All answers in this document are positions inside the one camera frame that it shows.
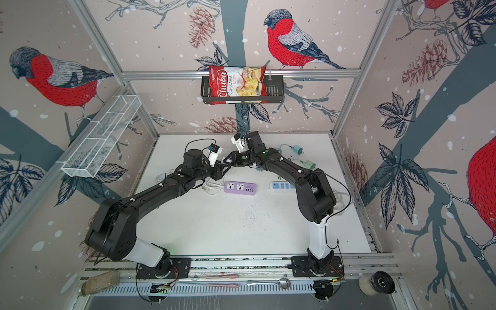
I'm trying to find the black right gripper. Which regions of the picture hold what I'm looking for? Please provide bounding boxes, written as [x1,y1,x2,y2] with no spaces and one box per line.
[222,152,255,168]

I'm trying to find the purple power strip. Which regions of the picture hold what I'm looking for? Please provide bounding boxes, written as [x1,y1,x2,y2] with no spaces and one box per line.
[224,181,257,196]

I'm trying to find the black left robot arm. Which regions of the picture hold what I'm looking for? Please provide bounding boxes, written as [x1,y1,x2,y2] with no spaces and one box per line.
[85,145,229,277]

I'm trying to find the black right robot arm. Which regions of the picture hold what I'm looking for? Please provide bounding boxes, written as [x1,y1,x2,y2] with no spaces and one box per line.
[223,132,344,280]

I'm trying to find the white power strip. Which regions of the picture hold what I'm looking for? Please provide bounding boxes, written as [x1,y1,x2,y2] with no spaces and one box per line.
[269,182,296,193]

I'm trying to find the teal charger round plug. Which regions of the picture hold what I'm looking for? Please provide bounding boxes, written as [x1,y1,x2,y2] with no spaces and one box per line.
[276,143,303,155]

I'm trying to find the red chips bag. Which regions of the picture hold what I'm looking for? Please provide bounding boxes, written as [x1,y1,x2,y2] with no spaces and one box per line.
[209,66,267,105]

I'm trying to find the metal spoon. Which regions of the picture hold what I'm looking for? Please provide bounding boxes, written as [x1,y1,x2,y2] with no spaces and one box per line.
[246,276,291,290]

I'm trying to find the white mesh shelf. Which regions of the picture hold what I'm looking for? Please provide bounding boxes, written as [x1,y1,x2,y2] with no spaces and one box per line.
[61,94,142,178]

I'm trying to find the brown sponge block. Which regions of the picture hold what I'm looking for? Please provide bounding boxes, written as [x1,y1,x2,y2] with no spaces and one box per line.
[80,271,120,297]

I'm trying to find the tape roll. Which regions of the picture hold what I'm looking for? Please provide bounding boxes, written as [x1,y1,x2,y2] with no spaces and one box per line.
[359,271,396,297]

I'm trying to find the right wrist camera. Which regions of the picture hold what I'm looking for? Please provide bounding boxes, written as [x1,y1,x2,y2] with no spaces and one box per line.
[231,133,249,152]

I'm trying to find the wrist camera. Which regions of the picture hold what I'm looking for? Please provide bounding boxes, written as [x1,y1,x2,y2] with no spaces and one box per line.
[208,143,223,167]
[231,133,249,152]

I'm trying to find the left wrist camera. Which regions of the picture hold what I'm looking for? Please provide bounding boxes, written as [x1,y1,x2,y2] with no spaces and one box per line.
[208,143,223,167]

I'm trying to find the green charger with cable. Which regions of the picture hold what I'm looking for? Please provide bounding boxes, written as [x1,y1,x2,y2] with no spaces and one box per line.
[290,158,316,170]

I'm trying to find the black wire basket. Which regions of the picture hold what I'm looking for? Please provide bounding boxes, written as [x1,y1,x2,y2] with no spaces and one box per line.
[200,75,285,105]

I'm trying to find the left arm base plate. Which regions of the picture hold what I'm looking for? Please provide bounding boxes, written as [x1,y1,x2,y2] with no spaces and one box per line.
[136,257,192,280]

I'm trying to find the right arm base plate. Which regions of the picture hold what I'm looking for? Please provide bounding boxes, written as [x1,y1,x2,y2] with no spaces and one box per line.
[286,255,344,278]

